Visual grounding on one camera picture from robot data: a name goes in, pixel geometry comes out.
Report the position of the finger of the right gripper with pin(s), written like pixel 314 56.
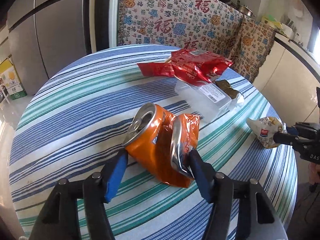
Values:
pixel 287 139
pixel 304 129

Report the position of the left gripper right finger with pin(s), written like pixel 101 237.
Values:
pixel 257 218

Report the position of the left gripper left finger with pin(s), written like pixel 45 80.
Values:
pixel 58 219

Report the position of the yellow white wrapper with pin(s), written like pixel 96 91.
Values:
pixel 265 128

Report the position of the crushed orange soda can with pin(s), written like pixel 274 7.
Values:
pixel 161 141

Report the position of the white kitchen counter cabinet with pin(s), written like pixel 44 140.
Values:
pixel 288 79

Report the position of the person's right hand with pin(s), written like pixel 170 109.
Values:
pixel 314 170

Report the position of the silver dark foil wrapper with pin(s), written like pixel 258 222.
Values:
pixel 237 98

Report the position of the clear plastic food box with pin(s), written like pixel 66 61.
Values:
pixel 209 100

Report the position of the red snack bag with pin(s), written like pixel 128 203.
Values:
pixel 198 67

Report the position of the steel pot with lid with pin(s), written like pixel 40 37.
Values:
pixel 242 9

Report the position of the red flat packet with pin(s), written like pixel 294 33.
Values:
pixel 153 69

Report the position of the yellow green cardboard box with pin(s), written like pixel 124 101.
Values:
pixel 11 80

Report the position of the patterned fabric sofa cover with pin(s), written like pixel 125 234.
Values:
pixel 210 25

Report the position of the grey refrigerator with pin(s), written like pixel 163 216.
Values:
pixel 45 36

